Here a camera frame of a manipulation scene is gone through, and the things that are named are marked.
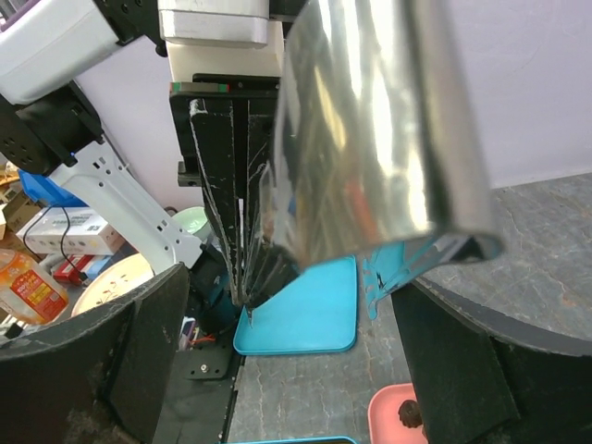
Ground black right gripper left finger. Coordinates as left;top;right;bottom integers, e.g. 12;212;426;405
1;265;190;443

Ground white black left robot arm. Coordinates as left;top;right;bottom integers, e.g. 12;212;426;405
1;1;303;310

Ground pink chocolate tray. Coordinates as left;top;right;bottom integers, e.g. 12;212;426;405
367;383;427;444

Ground pink white plate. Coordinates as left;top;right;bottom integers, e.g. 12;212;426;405
70;253;154;317

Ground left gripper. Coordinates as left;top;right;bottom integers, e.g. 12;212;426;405
169;74;300;316

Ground blue chocolate tin box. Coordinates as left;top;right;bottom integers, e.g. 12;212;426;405
262;437;357;444

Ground orange labelled plastic bottle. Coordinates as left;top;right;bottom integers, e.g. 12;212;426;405
1;249;68;326

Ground pale green bowl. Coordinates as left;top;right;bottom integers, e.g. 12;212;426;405
173;206;212;243

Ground metal tongs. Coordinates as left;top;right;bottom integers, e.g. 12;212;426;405
258;0;505;325

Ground blue tin lid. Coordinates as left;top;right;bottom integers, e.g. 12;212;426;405
233;256;358;356

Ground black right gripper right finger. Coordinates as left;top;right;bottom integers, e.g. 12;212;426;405
391;281;591;443

